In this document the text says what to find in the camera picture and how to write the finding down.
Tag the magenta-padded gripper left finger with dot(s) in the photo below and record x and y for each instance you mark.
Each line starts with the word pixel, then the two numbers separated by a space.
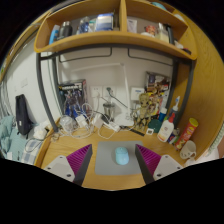
pixel 60 166

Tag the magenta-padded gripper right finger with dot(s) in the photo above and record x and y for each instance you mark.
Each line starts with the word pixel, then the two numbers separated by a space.
pixel 165 165

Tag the light blue computer mouse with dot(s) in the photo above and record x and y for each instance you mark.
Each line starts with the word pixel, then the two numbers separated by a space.
pixel 122 155

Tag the grey mouse pad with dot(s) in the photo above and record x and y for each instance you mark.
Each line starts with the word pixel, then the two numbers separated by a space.
pixel 106 160

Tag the white mug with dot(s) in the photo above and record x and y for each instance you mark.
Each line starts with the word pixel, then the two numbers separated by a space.
pixel 188 150

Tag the small blue box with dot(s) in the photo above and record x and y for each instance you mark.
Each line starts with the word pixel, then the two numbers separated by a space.
pixel 173 137

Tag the white red-capped pump bottle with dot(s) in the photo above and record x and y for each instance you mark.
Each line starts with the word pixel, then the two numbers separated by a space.
pixel 165 128

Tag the small white cube clock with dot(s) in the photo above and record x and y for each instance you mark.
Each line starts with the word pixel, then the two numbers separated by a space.
pixel 150 131

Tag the red chips can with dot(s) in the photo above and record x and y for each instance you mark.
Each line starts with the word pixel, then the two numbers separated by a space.
pixel 186 133

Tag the white crumpled cloth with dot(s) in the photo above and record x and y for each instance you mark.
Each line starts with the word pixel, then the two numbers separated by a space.
pixel 40 131

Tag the dark green round container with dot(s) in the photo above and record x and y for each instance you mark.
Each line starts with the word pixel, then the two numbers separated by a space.
pixel 155 126

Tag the clear plastic cup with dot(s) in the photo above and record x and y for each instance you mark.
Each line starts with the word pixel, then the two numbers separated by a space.
pixel 66 123

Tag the black ruler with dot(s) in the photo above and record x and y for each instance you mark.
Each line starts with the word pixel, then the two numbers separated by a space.
pixel 136 131

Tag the white charger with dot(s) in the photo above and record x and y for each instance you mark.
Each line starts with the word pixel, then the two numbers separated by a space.
pixel 81 120

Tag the blue bottle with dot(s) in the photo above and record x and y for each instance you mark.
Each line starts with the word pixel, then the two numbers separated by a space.
pixel 162 114

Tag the brown tree figurine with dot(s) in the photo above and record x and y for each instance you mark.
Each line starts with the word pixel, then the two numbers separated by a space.
pixel 144 110

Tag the teal blanket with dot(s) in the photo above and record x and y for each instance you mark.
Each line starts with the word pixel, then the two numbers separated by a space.
pixel 8 136

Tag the blue-capped nozzle bottle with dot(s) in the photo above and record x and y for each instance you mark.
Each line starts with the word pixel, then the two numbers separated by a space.
pixel 176 106

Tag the black backpack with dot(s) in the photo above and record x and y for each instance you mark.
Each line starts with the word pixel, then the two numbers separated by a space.
pixel 21 116

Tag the white power strip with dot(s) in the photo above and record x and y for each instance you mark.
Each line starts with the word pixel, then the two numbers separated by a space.
pixel 111 125

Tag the blue robot model box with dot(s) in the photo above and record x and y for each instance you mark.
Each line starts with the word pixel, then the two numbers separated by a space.
pixel 73 96

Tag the metal cup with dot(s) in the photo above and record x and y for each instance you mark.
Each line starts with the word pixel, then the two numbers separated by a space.
pixel 109 110

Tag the colourful figurine box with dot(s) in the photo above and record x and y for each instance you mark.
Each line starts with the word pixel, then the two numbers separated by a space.
pixel 156 83

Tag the wooden shelf unit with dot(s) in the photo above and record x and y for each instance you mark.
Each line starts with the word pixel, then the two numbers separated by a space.
pixel 113 38

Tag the white wall box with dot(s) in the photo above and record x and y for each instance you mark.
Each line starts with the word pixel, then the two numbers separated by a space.
pixel 136 93

